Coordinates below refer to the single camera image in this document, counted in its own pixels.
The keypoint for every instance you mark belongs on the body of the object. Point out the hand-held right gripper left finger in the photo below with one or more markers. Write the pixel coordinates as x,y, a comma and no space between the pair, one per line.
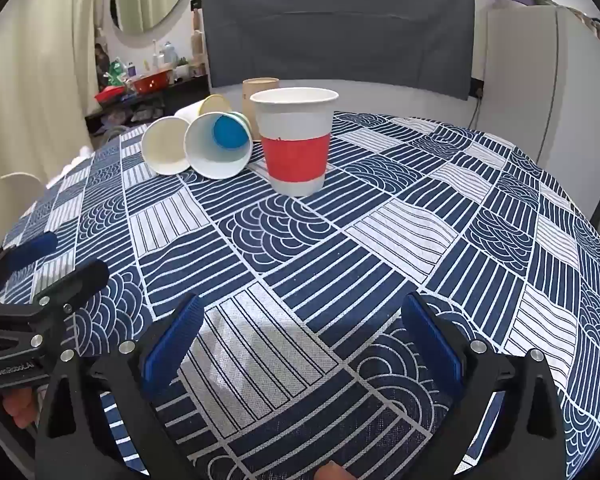
172,345

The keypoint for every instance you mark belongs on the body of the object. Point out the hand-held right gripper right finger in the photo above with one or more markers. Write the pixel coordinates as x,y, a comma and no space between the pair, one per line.
432,345

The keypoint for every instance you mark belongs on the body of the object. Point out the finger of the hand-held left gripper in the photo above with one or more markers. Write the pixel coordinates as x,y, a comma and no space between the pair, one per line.
80,280
30,252

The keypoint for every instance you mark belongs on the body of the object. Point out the white cup with red band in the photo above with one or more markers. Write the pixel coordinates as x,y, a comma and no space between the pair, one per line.
295,155

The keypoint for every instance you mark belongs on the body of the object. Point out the cream paper cup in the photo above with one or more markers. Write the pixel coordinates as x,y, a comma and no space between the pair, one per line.
162,147

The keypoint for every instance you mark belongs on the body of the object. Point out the white paper cup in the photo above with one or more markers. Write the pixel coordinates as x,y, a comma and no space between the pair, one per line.
205,157

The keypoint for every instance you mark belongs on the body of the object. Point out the yellow-rimmed paper cup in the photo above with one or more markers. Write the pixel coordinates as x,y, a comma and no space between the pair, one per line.
200,109

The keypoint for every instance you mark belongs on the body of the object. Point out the blue paper cup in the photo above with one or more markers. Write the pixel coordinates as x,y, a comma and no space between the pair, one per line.
228,131

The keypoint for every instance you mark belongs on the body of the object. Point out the brown paper cup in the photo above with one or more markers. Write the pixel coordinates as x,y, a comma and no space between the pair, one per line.
257,91

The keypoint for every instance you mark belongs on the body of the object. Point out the person's left hand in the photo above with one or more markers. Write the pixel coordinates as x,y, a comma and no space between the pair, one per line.
19,407

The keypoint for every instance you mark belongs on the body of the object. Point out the white chair back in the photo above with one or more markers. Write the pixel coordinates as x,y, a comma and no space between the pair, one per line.
22,180

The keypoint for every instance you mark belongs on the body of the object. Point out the blue patterned tablecloth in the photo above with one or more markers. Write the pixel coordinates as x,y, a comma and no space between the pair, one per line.
330,250

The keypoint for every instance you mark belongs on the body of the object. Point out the red tray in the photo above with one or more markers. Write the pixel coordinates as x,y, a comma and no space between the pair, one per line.
109,95

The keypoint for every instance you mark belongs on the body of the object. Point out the cream curtain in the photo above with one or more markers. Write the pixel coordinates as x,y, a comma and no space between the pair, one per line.
35,70

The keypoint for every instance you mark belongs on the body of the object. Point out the dark side table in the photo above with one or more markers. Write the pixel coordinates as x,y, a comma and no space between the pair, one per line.
145,107

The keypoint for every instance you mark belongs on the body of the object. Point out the green packet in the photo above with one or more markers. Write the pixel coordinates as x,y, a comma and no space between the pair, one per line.
114,74

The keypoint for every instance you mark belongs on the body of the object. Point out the red basin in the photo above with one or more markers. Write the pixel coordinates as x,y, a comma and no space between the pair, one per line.
152,83

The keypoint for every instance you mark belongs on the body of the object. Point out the white bottle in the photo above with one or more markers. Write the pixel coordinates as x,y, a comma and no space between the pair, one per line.
168,55

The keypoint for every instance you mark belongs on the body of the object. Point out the white refrigerator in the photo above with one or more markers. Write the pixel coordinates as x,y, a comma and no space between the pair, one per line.
540,110

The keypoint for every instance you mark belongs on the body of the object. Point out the oval wall mirror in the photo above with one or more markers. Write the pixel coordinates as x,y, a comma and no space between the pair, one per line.
150,0

